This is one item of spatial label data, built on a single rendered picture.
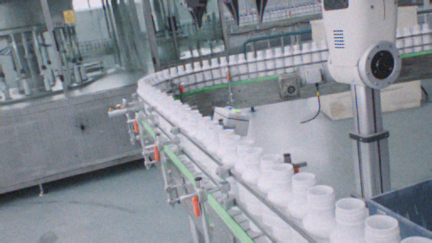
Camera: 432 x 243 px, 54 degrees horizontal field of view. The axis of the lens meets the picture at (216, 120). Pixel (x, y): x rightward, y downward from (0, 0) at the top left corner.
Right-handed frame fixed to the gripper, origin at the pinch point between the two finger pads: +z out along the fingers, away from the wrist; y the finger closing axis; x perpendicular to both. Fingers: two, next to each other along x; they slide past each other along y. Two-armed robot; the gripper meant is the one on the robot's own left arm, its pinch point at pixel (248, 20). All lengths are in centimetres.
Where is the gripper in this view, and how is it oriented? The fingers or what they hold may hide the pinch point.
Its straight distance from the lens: 111.1
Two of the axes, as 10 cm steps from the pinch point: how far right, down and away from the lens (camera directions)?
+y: 9.4, -2.0, 2.7
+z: 1.4, 9.6, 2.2
